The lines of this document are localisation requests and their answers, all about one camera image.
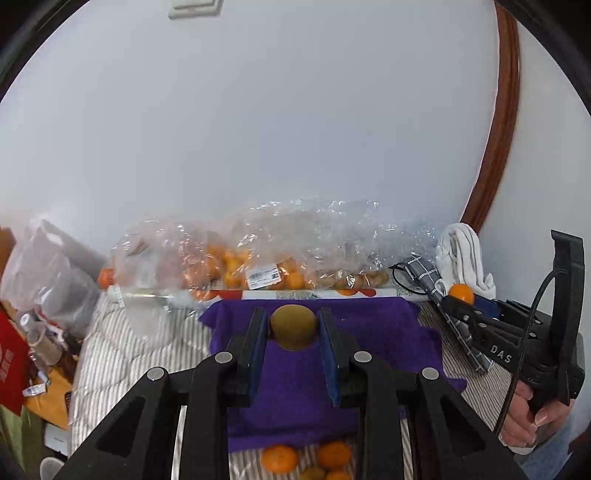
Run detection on red paper gift bag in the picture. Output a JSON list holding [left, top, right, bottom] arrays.
[[0, 310, 31, 416]]

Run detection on green kiwi fruit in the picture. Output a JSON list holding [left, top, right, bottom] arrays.
[[300, 465, 325, 480], [270, 304, 318, 352]]

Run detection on clear plastic fruit bags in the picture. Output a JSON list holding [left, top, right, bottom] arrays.
[[100, 200, 438, 308]]

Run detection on purple towel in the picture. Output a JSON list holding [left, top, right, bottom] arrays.
[[228, 297, 443, 453]]

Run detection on smooth round orange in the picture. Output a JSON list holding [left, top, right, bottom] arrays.
[[315, 441, 353, 471]]

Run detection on wooden bedside table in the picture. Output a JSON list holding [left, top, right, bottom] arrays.
[[24, 369, 72, 430]]

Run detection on striped quilt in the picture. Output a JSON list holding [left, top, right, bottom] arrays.
[[69, 297, 510, 479]]

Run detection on rough mandarin orange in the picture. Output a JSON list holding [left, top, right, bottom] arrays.
[[260, 445, 300, 475]]

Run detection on white light switch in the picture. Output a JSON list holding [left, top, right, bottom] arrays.
[[168, 0, 223, 20]]

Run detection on white plastic bag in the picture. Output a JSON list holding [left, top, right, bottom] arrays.
[[1, 220, 107, 339]]

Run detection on small orange tangerine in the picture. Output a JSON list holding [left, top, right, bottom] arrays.
[[325, 470, 353, 480]]

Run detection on grey checked cloth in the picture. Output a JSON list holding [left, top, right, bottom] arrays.
[[400, 252, 494, 375]]

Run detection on brown wooden door frame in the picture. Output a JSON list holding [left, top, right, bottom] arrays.
[[462, 1, 521, 233]]

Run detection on person's right hand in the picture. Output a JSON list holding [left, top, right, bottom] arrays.
[[500, 381, 575, 449]]

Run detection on small orange kumquat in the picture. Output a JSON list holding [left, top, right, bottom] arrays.
[[448, 283, 475, 305]]

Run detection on white striped towel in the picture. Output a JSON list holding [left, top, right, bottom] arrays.
[[436, 223, 497, 300]]

